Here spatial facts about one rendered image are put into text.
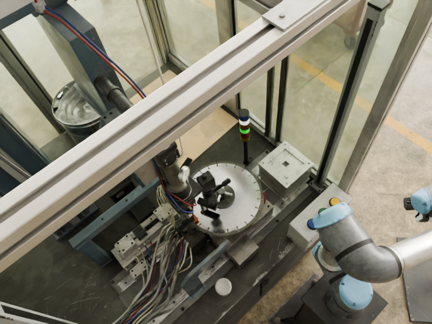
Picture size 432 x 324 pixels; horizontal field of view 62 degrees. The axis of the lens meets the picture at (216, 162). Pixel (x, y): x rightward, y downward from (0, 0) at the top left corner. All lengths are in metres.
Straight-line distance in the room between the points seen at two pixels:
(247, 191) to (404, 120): 1.85
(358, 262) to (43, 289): 1.37
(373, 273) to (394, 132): 2.08
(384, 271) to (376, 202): 1.65
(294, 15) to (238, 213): 1.12
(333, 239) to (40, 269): 1.36
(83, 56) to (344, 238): 0.89
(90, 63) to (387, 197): 2.17
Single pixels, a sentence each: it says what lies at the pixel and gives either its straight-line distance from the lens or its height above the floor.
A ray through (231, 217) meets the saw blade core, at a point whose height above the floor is 0.95.
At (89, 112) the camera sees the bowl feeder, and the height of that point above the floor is 1.04.
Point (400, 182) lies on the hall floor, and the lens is 2.85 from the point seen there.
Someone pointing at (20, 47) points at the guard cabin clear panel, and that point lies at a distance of 1.96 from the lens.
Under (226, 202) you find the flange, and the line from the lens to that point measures 1.54.
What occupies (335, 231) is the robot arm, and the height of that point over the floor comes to 1.38.
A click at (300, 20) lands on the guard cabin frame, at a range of 0.51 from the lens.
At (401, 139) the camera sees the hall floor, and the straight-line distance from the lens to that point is 3.04.
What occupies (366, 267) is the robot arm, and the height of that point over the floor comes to 1.37.
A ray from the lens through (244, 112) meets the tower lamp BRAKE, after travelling 1.53.
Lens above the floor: 2.37
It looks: 59 degrees down
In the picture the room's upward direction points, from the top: 11 degrees counter-clockwise
